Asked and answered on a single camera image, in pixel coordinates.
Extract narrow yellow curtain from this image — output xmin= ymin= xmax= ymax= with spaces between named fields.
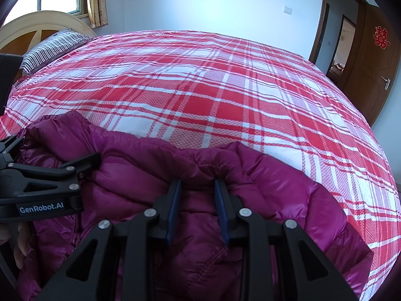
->
xmin=86 ymin=0 xmax=109 ymax=29

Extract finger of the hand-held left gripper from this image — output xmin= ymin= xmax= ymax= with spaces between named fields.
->
xmin=0 ymin=152 xmax=102 ymax=200
xmin=0 ymin=136 xmax=26 ymax=164

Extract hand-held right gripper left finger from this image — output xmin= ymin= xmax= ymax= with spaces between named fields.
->
xmin=38 ymin=179 xmax=183 ymax=301

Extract purple puffer jacket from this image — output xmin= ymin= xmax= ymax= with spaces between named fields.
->
xmin=17 ymin=111 xmax=375 ymax=301

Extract beige and brown headboard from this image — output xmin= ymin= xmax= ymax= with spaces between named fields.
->
xmin=0 ymin=12 xmax=97 ymax=57

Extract striped pillow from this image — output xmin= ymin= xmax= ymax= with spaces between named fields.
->
xmin=20 ymin=29 xmax=94 ymax=75

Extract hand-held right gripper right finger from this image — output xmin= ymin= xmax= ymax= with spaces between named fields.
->
xmin=214 ymin=178 xmax=358 ymax=301

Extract brown wooden door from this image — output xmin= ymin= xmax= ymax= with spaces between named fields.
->
xmin=342 ymin=4 xmax=401 ymax=126

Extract person's left hand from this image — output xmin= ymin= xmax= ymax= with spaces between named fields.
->
xmin=0 ymin=222 xmax=32 ymax=270

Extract red paper door decoration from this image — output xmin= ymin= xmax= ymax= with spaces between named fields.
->
xmin=372 ymin=26 xmax=391 ymax=50

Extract bed with red plaid sheet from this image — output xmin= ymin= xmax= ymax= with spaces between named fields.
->
xmin=0 ymin=30 xmax=399 ymax=301

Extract brown door frame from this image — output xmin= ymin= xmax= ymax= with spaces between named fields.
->
xmin=309 ymin=0 xmax=368 ymax=86

